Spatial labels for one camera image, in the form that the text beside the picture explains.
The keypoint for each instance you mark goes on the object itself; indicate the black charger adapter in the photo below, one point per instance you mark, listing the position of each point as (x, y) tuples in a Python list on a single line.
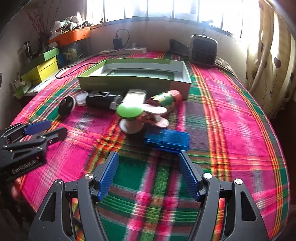
[(117, 43)]

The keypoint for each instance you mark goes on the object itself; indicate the green cardboard tray box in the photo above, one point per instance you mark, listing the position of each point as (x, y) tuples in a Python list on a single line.
[(150, 74)]

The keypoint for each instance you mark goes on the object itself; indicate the orange tray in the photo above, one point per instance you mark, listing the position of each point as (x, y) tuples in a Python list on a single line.
[(71, 36)]

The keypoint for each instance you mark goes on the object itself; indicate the yellow green box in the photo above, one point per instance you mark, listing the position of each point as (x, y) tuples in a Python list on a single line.
[(42, 67)]

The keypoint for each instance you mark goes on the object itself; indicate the green top white knob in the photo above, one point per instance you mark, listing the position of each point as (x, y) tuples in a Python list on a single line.
[(129, 112)]

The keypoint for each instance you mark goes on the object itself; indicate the black rectangular device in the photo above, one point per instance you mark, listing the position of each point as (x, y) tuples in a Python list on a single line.
[(104, 99)]

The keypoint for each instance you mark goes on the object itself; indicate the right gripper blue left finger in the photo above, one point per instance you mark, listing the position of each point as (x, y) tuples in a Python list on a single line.
[(91, 189)]

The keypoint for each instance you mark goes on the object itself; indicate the pink white clip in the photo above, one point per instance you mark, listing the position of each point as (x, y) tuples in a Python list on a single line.
[(153, 115)]

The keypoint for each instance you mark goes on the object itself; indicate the black round disc gadget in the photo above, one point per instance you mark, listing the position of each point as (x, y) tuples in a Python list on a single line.
[(66, 106)]

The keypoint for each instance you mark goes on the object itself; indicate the plaid pink green tablecloth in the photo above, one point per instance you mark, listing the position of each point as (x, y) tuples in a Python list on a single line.
[(230, 137)]

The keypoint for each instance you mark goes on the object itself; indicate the cream patterned curtain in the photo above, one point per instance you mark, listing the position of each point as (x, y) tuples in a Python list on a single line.
[(270, 62)]

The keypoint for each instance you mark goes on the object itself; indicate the blue transparent plastic case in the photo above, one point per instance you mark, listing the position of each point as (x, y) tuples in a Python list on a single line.
[(167, 140)]

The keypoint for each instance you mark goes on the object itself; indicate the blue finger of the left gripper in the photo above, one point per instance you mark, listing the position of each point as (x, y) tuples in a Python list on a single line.
[(17, 131), (43, 141)]

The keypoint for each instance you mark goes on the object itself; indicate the white round lid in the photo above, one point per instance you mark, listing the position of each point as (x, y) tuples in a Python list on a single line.
[(81, 98)]

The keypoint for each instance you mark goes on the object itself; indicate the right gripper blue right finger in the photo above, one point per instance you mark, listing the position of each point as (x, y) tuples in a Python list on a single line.
[(205, 189)]

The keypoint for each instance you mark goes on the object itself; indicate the grey small fan heater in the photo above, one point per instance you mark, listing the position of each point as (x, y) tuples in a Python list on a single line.
[(203, 51)]

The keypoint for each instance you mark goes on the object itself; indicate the red cap spice bottle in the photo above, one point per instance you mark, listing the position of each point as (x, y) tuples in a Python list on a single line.
[(168, 100)]

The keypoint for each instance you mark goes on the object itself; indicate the white power strip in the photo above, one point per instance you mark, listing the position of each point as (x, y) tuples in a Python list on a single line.
[(124, 51)]

